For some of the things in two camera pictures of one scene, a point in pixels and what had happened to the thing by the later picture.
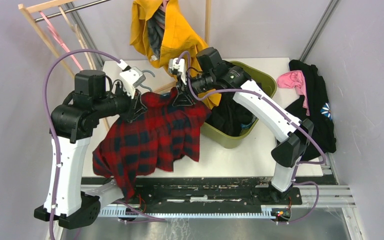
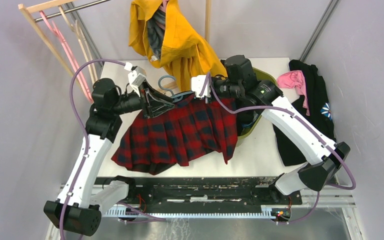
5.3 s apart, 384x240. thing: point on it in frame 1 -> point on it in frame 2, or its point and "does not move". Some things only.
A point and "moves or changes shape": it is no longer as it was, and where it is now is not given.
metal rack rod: (71, 11) does not move
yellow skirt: (163, 31) does not move
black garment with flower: (324, 138) does not move
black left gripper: (136, 107) -> (158, 103)
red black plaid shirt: (167, 129) moves or changes shape
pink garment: (295, 79) does not move
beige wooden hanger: (76, 30) does not move
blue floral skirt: (248, 125) does not move
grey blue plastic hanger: (148, 71) -> (177, 98)
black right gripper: (183, 96) -> (213, 98)
